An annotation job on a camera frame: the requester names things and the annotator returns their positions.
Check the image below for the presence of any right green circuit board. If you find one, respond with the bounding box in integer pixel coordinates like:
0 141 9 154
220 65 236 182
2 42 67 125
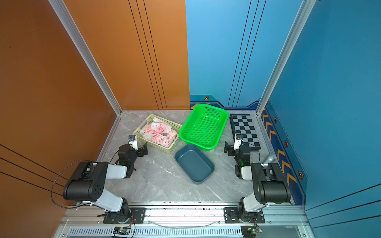
241 226 257 238

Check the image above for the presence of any netted apple left of basket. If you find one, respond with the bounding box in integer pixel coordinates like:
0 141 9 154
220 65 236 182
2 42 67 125
140 124 152 136

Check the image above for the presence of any right aluminium corner post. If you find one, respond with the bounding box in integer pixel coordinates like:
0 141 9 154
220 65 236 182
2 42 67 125
256 0 316 116

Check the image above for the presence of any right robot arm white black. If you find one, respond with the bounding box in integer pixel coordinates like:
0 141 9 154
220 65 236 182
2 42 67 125
224 142 291 224

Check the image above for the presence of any silver metal cylinder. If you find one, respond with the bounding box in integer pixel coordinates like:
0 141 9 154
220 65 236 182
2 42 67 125
262 155 276 164

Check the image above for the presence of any green circuit board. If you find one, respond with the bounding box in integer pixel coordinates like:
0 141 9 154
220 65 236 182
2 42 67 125
241 226 257 238
112 226 131 238

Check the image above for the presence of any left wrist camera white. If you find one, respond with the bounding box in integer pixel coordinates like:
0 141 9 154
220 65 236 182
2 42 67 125
129 134 138 151

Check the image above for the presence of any left green circuit board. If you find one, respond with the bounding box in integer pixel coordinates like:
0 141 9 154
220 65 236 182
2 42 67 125
112 226 131 238

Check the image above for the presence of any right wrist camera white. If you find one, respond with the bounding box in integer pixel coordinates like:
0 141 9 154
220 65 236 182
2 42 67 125
233 133 244 150

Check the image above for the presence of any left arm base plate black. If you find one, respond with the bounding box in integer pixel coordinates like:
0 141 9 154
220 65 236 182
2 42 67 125
102 207 146 224

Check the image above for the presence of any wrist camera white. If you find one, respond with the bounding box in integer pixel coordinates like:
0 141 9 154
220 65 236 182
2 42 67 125
233 133 244 150
129 134 138 151

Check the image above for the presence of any aluminium front rail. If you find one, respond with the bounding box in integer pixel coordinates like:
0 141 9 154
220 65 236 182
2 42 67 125
59 202 309 227

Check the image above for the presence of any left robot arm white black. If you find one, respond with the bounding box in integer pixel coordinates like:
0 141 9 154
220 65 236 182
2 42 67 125
63 143 148 224

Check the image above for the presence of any netted apple top of basket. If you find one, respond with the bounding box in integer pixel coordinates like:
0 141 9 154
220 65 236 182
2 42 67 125
151 117 172 134

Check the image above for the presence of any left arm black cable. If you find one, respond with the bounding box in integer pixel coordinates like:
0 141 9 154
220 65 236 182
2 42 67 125
50 159 96 209

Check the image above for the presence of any left aluminium corner post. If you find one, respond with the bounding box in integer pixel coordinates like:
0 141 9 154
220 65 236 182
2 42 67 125
49 0 122 116

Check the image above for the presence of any black white checkerboard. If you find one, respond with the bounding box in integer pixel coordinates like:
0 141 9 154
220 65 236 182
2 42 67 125
229 114 261 151

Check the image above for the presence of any cream perforated plastic basket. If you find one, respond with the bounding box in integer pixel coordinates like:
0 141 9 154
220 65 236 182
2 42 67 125
134 114 182 154

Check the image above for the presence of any dark teal plastic tray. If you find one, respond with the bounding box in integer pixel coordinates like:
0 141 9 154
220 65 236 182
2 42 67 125
175 144 215 184

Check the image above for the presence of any aluminium corner post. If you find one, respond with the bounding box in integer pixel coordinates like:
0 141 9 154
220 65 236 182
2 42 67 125
256 0 316 116
49 0 122 116

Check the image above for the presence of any green plastic mesh basket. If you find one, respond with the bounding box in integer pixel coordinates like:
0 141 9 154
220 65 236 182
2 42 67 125
179 104 229 151

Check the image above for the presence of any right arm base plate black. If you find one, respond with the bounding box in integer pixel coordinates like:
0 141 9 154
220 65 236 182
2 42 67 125
223 207 266 224

